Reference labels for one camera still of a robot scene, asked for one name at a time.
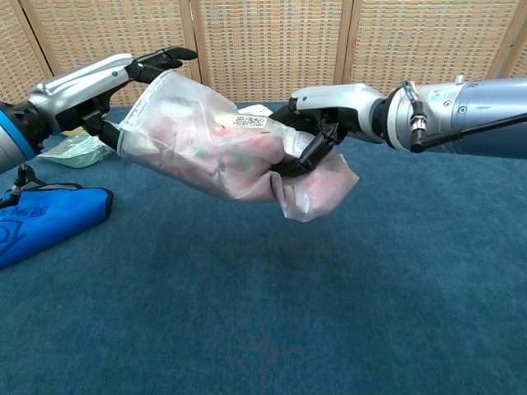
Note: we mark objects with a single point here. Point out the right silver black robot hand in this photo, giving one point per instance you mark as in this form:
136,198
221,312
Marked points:
341,96

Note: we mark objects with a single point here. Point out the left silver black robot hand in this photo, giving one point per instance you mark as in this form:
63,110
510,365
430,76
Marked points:
82,86

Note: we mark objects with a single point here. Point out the transparent plastic bag pink contents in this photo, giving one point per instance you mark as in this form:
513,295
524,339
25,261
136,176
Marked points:
185,140

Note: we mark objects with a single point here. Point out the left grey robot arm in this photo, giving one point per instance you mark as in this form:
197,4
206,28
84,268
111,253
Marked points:
10,140

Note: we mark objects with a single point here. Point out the blue folded cloth black trim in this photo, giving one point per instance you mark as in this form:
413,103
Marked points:
49,218

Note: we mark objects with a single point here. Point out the green transparent dustpan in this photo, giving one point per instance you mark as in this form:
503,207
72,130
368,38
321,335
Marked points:
74,150

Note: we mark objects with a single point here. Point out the woven bamboo folding screen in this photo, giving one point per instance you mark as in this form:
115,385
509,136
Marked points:
267,41

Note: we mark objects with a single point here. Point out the dark blue table carpet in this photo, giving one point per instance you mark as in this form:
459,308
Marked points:
263,288

